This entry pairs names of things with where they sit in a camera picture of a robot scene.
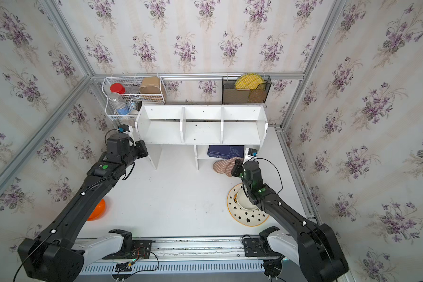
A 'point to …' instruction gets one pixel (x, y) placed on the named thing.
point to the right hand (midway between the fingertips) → (237, 160)
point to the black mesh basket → (230, 95)
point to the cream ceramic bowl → (242, 201)
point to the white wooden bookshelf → (217, 131)
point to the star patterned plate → (247, 217)
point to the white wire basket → (126, 94)
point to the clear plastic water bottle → (118, 103)
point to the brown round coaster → (258, 95)
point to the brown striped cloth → (227, 165)
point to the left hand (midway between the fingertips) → (148, 143)
